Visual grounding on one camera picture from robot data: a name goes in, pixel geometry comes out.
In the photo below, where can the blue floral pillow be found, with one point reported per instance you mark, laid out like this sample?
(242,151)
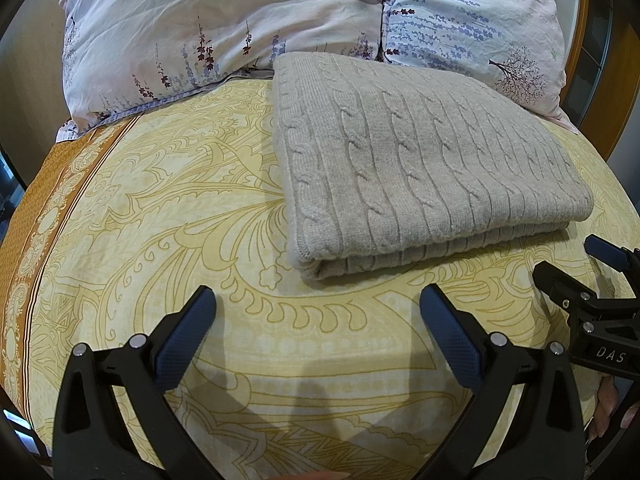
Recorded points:
(465,15)

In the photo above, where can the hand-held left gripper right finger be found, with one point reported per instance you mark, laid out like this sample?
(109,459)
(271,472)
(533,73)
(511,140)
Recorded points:
(455,346)

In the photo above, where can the wooden headboard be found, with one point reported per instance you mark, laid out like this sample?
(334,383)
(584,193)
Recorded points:
(620,60)

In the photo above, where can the white floral pillow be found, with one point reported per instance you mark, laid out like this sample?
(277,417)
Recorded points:
(200,20)

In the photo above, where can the yellow patterned bed sheet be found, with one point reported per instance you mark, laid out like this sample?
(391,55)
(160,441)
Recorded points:
(175,220)

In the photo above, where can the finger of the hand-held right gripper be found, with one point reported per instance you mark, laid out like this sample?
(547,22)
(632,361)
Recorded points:
(562,285)
(605,251)

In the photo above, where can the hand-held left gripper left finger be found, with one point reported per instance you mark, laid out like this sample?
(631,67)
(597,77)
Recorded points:
(180,341)

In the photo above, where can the person's right hand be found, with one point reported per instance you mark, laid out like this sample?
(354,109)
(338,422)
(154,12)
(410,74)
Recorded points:
(606,405)

